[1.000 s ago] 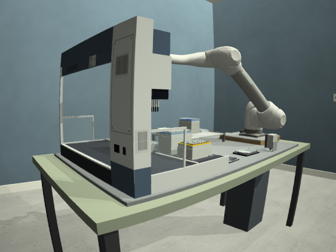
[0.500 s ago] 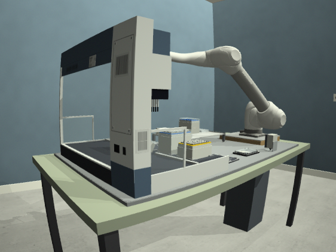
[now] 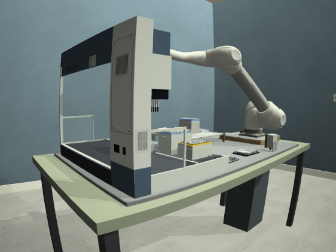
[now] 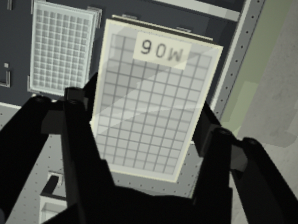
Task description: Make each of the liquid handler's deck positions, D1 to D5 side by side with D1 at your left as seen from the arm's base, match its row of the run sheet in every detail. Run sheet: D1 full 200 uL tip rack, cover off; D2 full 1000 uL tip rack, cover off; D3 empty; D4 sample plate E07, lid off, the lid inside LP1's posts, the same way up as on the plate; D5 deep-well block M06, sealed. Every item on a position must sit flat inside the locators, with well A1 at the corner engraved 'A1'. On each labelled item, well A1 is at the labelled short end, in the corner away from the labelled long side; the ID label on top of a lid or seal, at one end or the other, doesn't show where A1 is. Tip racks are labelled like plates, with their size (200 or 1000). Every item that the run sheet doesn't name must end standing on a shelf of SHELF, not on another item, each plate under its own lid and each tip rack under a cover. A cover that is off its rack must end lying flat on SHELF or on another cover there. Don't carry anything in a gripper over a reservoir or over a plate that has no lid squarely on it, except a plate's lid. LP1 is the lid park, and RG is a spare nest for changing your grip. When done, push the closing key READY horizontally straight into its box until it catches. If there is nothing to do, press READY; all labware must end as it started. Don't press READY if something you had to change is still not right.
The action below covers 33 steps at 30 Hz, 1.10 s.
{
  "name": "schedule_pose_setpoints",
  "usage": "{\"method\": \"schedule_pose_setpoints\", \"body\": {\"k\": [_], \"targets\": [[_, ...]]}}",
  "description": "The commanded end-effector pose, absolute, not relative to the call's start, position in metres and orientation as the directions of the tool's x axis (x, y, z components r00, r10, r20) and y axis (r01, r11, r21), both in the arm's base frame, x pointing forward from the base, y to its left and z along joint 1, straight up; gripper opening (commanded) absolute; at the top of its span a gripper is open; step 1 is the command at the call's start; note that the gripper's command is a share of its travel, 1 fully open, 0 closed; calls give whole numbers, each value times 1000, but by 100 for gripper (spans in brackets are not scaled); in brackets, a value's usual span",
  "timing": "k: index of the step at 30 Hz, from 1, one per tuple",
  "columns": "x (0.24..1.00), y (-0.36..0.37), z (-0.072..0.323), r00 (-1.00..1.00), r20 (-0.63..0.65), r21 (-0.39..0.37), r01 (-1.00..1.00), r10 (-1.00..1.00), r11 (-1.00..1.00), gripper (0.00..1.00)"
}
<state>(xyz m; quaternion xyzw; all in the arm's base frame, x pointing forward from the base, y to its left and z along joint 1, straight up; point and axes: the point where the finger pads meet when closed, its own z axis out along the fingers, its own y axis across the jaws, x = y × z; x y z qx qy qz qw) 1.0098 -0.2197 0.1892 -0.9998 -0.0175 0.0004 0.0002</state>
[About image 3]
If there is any yellow tip rack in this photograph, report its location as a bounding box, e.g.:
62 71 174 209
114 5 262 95
186 139 212 159

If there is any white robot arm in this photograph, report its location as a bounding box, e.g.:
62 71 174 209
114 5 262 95
170 46 286 138

